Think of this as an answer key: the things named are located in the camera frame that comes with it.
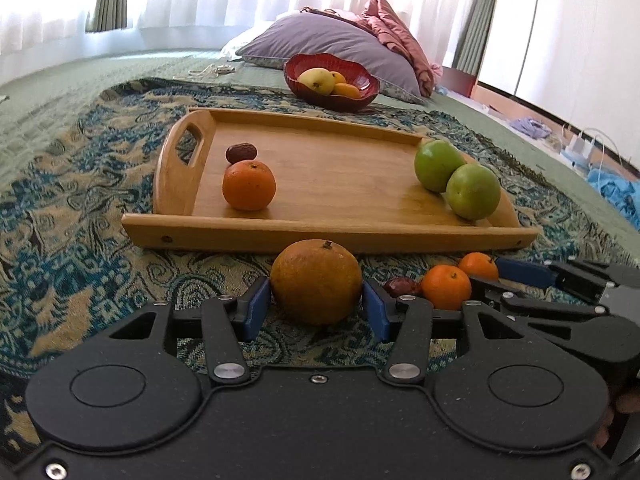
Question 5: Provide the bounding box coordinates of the green apple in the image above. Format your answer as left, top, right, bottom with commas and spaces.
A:
445, 164, 501, 221
414, 140, 465, 193

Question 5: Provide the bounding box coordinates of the green curtain right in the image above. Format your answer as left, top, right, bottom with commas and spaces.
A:
452, 0, 497, 77

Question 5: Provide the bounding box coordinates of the back orange in bowl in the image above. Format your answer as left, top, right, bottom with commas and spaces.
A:
331, 72, 346, 84

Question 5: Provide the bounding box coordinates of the orange in bowl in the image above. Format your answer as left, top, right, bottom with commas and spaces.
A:
331, 72, 346, 84
332, 82, 361, 100

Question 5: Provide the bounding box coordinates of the pink blanket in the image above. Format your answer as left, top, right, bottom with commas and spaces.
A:
299, 0, 445, 99

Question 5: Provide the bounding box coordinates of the small tangerine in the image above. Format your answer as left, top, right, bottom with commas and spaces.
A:
458, 252, 499, 281
420, 264, 472, 311

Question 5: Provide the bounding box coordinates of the yellow mango in bowl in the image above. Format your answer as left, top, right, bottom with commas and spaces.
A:
297, 67, 335, 96

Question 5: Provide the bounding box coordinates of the bright orange mandarin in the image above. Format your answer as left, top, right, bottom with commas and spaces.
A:
221, 160, 277, 211

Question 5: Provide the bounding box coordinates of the blue paisley patterned throw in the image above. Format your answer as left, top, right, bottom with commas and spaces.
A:
1, 78, 639, 463

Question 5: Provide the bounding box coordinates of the red fruit bowl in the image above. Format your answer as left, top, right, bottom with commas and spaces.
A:
283, 53, 381, 113

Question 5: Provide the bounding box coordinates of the blue cloth on floor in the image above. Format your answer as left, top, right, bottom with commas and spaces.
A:
509, 117, 552, 140

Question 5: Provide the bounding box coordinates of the wooden serving tray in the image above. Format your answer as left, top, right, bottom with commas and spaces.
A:
122, 108, 538, 254

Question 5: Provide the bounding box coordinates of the large dull brown orange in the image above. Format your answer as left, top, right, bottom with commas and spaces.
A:
269, 238, 362, 325

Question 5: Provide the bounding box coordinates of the red date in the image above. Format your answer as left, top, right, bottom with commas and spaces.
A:
226, 143, 258, 165
383, 276, 422, 297

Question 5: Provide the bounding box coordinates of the purple pillow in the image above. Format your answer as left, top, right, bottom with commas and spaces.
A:
236, 13, 424, 103

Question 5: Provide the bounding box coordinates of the white cable on bed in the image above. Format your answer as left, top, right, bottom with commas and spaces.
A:
173, 62, 237, 80

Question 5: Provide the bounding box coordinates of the red wooden bed frame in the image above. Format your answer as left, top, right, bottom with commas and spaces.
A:
439, 67, 477, 98

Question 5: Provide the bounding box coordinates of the front orange in bowl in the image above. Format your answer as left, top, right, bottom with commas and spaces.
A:
332, 82, 361, 100

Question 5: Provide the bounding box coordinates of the green quilted bedspread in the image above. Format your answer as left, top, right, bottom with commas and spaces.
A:
1, 50, 639, 254

